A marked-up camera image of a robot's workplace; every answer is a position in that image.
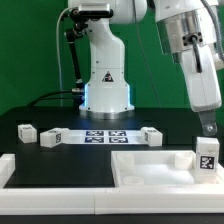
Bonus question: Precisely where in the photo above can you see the white square table top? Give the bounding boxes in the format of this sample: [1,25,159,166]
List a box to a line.
[110,149,224,188]

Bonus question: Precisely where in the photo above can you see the tag marker sheet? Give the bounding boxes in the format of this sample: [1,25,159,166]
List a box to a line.
[64,130,146,145]

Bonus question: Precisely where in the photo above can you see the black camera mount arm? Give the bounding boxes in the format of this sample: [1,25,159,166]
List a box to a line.
[65,13,88,89]

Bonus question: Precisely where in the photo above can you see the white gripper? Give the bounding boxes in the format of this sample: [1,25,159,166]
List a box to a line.
[181,45,222,136]

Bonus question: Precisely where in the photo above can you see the black cables at base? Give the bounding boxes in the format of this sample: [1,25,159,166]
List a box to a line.
[26,87,86,108]

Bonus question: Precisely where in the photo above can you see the grey cable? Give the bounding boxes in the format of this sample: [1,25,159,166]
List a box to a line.
[55,7,72,108]

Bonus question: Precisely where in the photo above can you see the black camera on mount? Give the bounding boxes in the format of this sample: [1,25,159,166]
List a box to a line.
[78,3,113,18]

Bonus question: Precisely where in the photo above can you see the white U-shaped fence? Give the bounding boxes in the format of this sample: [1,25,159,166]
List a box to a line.
[0,154,224,215]

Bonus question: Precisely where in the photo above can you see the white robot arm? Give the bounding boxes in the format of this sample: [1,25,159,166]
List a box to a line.
[68,0,222,136]

